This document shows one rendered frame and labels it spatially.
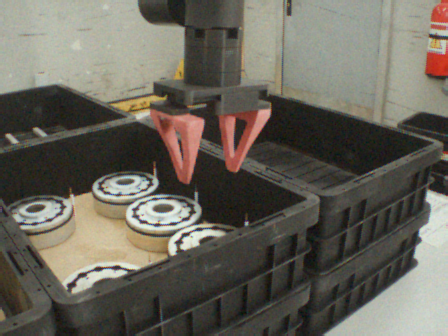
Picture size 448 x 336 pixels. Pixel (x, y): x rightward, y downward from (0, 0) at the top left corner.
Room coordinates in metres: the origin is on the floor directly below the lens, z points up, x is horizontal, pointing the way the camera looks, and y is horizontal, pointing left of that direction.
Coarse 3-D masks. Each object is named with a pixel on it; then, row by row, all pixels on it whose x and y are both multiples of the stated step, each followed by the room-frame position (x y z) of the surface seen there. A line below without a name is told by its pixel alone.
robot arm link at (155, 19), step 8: (144, 0) 0.51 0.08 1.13; (152, 0) 0.50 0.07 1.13; (160, 0) 0.49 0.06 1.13; (168, 0) 0.48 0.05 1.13; (144, 8) 0.51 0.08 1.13; (152, 8) 0.50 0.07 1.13; (160, 8) 0.49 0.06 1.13; (168, 8) 0.48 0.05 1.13; (144, 16) 0.52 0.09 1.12; (152, 16) 0.51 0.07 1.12; (160, 16) 0.50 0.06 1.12; (168, 16) 0.48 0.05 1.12; (176, 16) 0.49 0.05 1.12; (152, 24) 0.53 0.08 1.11; (160, 24) 0.52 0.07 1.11; (168, 24) 0.50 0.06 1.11; (176, 24) 0.49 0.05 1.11; (184, 24) 0.49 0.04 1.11
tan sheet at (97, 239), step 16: (80, 208) 0.62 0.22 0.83; (80, 224) 0.57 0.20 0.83; (96, 224) 0.57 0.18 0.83; (112, 224) 0.57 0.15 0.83; (80, 240) 0.53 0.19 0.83; (96, 240) 0.53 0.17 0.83; (112, 240) 0.53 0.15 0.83; (128, 240) 0.53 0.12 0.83; (48, 256) 0.48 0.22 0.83; (64, 256) 0.49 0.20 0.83; (80, 256) 0.49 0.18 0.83; (96, 256) 0.49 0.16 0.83; (112, 256) 0.49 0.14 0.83; (128, 256) 0.49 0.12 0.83; (144, 256) 0.49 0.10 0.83; (160, 256) 0.49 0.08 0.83; (64, 272) 0.45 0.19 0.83
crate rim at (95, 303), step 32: (96, 128) 0.70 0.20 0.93; (224, 160) 0.56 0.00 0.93; (288, 192) 0.47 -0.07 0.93; (256, 224) 0.40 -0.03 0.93; (288, 224) 0.41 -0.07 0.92; (32, 256) 0.33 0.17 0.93; (192, 256) 0.34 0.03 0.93; (224, 256) 0.36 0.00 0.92; (64, 288) 0.29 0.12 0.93; (96, 288) 0.29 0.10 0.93; (128, 288) 0.30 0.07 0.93; (160, 288) 0.32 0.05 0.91; (64, 320) 0.27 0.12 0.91; (96, 320) 0.28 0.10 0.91
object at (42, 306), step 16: (0, 224) 0.39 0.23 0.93; (0, 240) 0.36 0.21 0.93; (16, 256) 0.33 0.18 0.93; (16, 272) 0.31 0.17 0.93; (32, 272) 0.31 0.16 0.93; (32, 288) 0.29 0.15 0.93; (32, 304) 0.27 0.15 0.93; (48, 304) 0.27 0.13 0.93; (16, 320) 0.25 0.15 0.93; (32, 320) 0.25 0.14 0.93; (48, 320) 0.26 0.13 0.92
